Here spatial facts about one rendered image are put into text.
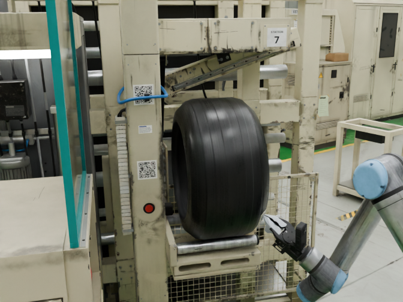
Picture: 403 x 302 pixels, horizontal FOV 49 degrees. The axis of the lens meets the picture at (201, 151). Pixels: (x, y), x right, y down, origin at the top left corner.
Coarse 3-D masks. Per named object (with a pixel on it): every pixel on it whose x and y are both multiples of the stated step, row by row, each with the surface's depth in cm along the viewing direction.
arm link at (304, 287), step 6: (300, 282) 175; (306, 282) 170; (300, 288) 173; (306, 288) 170; (312, 288) 167; (300, 294) 173; (306, 294) 170; (312, 294) 169; (318, 294) 168; (324, 294) 168; (306, 300) 172; (312, 300) 171
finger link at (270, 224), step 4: (264, 216) 169; (264, 220) 169; (268, 220) 168; (268, 224) 167; (272, 224) 168; (264, 228) 171; (268, 228) 170; (276, 228) 167; (280, 228) 168; (268, 232) 171; (272, 232) 169; (280, 232) 167
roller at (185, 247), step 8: (200, 240) 178; (208, 240) 178; (216, 240) 178; (224, 240) 178; (232, 240) 179; (240, 240) 179; (248, 240) 180; (256, 240) 180; (184, 248) 174; (192, 248) 175; (200, 248) 176; (208, 248) 176; (216, 248) 177; (224, 248) 178
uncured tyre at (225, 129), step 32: (192, 128) 162; (224, 128) 161; (256, 128) 164; (192, 160) 158; (224, 160) 157; (256, 160) 159; (192, 192) 160; (224, 192) 157; (256, 192) 160; (192, 224) 168; (224, 224) 165; (256, 224) 171
